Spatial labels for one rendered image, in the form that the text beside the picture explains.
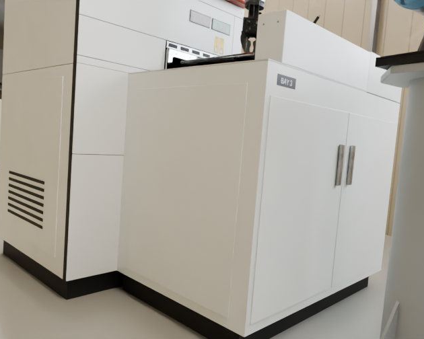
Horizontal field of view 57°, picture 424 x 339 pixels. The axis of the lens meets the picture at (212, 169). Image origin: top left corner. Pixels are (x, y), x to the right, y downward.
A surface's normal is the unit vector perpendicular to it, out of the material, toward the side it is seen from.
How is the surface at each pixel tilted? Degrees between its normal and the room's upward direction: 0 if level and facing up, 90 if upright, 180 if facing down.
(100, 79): 90
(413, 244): 90
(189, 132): 90
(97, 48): 90
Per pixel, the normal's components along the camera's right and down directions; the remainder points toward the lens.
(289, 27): 0.72, 0.11
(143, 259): -0.70, 0.00
